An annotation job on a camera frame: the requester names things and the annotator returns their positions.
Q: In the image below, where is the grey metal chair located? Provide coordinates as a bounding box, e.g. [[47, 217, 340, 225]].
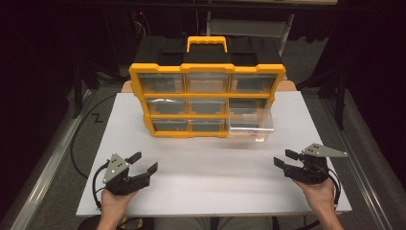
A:
[[205, 12, 295, 58]]

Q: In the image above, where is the person's left hand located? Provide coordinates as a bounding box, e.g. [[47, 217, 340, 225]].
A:
[[101, 189, 139, 216]]

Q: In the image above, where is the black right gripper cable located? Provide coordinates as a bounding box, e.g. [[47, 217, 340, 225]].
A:
[[319, 164, 343, 212]]

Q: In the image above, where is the yellow and black drawer cabinet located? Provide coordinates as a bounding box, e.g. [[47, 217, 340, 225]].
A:
[[128, 35, 286, 139]]

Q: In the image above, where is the set of closed clear drawers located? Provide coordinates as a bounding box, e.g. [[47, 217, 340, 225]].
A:
[[138, 72, 278, 132]]

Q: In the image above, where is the metal rail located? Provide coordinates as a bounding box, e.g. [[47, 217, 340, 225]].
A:
[[319, 95, 406, 230], [0, 89, 94, 230]]

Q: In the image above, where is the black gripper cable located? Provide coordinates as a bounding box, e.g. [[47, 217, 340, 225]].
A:
[[92, 161, 111, 212], [319, 164, 343, 212]]

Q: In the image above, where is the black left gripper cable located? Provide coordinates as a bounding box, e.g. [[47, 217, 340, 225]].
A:
[[92, 161, 111, 212]]

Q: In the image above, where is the person's right hand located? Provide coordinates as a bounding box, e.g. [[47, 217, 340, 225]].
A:
[[293, 179, 337, 212]]

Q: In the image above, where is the black floor cable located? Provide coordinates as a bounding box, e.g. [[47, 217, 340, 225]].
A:
[[70, 93, 117, 180]]

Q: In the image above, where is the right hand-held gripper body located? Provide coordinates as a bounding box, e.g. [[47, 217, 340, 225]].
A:
[[282, 143, 349, 186]]

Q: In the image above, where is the pulled-out clear plastic drawer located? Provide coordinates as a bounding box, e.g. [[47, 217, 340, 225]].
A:
[[227, 107, 276, 143]]

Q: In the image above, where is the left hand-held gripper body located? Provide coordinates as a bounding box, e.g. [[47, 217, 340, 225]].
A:
[[102, 153, 151, 196]]

